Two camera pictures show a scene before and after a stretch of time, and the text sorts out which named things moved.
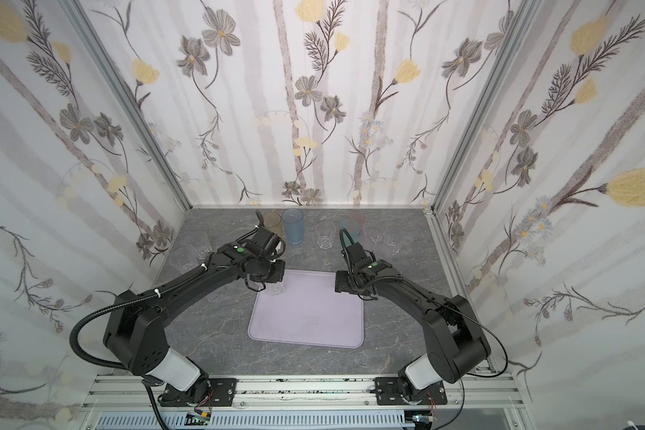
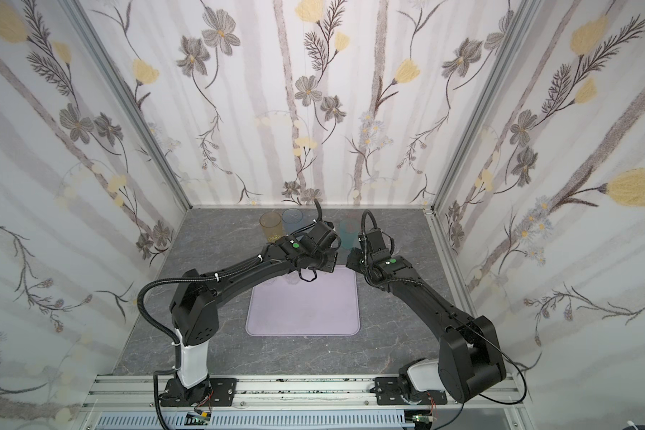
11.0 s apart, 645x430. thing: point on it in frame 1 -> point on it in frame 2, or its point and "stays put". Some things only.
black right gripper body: x=345 y=280 -> x=356 y=261
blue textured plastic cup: x=294 y=224 stays put
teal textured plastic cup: x=352 y=226 stays put
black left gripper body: x=269 y=271 -> x=325 y=258
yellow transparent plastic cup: x=273 y=220 stays put
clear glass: x=199 y=243 -> x=293 y=278
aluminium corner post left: x=80 y=16 stays put
